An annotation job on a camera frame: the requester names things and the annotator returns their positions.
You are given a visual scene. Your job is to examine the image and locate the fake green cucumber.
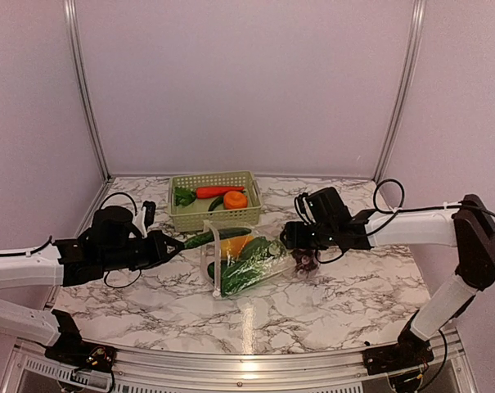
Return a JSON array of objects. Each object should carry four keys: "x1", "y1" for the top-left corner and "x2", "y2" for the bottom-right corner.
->
[{"x1": 183, "y1": 227, "x2": 251, "y2": 250}]

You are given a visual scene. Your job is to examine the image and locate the clear dotted zip bag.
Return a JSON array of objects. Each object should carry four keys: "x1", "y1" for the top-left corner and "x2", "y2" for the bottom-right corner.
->
[{"x1": 200, "y1": 220, "x2": 320, "y2": 299}]

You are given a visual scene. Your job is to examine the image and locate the aluminium frame post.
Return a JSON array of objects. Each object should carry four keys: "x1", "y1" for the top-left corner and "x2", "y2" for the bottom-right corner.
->
[
  {"x1": 372, "y1": 0, "x2": 427, "y2": 183},
  {"x1": 63, "y1": 0, "x2": 111, "y2": 182}
]

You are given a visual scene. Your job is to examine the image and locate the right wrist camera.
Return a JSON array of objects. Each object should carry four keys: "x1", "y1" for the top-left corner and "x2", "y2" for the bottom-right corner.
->
[{"x1": 294, "y1": 192, "x2": 314, "y2": 224}]

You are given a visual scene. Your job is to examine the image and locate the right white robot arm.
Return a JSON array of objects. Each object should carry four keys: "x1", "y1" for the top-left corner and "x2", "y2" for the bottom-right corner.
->
[{"x1": 280, "y1": 187, "x2": 495, "y2": 367}]

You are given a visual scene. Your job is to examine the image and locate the left aluminium frame post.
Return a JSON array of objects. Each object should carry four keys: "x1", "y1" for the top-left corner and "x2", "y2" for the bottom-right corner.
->
[{"x1": 63, "y1": 0, "x2": 111, "y2": 182}]

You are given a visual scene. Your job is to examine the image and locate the front aluminium frame rail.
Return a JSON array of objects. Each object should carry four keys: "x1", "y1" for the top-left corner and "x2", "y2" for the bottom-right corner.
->
[{"x1": 0, "y1": 330, "x2": 477, "y2": 392}]

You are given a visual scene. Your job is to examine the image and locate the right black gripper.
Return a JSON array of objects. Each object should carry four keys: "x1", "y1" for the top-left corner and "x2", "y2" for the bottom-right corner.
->
[{"x1": 280, "y1": 221, "x2": 337, "y2": 249}]

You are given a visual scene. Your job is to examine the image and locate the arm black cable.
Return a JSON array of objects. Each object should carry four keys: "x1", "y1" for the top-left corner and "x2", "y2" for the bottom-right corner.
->
[
  {"x1": 0, "y1": 192, "x2": 144, "y2": 290},
  {"x1": 314, "y1": 178, "x2": 495, "y2": 265}
]

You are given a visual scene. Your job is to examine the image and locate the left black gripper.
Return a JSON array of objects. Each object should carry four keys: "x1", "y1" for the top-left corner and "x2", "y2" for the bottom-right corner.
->
[{"x1": 100, "y1": 229, "x2": 184, "y2": 272}]

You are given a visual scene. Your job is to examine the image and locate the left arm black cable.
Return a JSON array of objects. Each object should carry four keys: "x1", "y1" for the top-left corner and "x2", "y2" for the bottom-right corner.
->
[{"x1": 0, "y1": 192, "x2": 144, "y2": 290}]

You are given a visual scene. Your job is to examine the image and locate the green perforated plastic basket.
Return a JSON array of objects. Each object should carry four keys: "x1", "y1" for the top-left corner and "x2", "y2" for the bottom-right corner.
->
[{"x1": 168, "y1": 170, "x2": 263, "y2": 233}]

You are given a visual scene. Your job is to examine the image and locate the fake red carrot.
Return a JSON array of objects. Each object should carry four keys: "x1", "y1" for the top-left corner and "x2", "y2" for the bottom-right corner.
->
[{"x1": 196, "y1": 186, "x2": 245, "y2": 199}]

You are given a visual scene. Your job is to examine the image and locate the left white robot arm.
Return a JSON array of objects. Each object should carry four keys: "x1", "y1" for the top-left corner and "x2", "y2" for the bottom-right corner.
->
[{"x1": 0, "y1": 201, "x2": 185, "y2": 364}]

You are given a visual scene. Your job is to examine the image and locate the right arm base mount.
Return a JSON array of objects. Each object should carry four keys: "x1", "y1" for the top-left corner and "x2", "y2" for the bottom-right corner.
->
[{"x1": 362, "y1": 344, "x2": 434, "y2": 375}]

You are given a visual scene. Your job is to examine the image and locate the fake purple grapes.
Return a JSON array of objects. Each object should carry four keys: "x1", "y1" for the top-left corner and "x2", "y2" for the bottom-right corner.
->
[{"x1": 290, "y1": 249, "x2": 319, "y2": 276}]

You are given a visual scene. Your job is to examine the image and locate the fake green leafy vegetable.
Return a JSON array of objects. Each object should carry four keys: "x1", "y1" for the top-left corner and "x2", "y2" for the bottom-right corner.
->
[{"x1": 220, "y1": 255, "x2": 291, "y2": 297}]

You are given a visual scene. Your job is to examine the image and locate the right aluminium frame post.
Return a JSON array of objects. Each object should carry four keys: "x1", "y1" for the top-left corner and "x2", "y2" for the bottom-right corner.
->
[{"x1": 372, "y1": 0, "x2": 427, "y2": 183}]

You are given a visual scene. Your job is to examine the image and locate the fake green bell pepper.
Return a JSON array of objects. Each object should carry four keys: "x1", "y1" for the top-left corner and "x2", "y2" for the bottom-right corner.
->
[{"x1": 207, "y1": 263, "x2": 215, "y2": 282}]

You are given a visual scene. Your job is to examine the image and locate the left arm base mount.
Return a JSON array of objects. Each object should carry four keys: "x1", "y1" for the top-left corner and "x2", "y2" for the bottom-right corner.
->
[{"x1": 45, "y1": 309, "x2": 116, "y2": 373}]

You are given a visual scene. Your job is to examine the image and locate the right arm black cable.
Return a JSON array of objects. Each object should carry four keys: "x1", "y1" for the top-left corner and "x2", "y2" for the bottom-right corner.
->
[{"x1": 314, "y1": 178, "x2": 495, "y2": 265}]

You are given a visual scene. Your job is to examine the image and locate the fake yellow lemon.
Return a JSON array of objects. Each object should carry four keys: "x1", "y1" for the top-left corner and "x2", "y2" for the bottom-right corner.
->
[{"x1": 220, "y1": 235, "x2": 254, "y2": 260}]

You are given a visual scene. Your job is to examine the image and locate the fake orange tangerine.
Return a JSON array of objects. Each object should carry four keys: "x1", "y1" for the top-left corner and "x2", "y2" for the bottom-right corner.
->
[{"x1": 223, "y1": 191, "x2": 249, "y2": 210}]

